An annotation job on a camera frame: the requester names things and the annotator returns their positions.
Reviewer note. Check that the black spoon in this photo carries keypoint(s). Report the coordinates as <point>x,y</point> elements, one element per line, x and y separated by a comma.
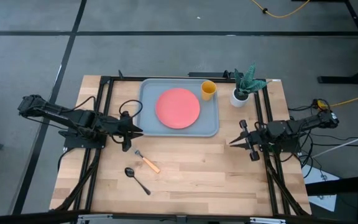
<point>130,172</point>

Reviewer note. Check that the white paper sheet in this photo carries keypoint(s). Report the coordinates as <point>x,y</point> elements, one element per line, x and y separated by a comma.
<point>325,202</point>
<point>317,175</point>

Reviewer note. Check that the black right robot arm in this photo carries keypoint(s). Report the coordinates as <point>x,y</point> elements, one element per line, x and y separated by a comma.
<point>297,126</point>

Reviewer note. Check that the black aluminium table frame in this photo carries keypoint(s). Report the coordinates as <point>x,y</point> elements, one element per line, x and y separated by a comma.
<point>274,180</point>

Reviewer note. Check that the pink round plate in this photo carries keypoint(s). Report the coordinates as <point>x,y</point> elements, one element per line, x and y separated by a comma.
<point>177,108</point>

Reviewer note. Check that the black floor beam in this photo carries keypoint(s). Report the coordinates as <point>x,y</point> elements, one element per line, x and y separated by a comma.
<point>340,186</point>

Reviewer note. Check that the grey plastic tray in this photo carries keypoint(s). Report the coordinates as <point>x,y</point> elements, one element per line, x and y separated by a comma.
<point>148,124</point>

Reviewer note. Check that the yellow cup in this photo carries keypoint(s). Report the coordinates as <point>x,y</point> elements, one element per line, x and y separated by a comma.
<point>208,90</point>

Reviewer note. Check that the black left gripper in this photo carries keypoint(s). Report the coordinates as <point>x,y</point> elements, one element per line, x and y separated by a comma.
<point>121,129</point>

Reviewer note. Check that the green plant in white pot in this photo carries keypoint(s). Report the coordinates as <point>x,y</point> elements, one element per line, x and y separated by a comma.
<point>239,98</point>

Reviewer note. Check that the black crossbar with silver brackets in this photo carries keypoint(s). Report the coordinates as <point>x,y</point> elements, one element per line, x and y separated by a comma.
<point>179,218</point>

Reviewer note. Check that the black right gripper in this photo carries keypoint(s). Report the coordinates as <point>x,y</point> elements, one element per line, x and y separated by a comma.
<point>256,140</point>

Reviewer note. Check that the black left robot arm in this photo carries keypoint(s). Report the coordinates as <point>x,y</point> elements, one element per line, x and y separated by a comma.
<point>73,118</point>

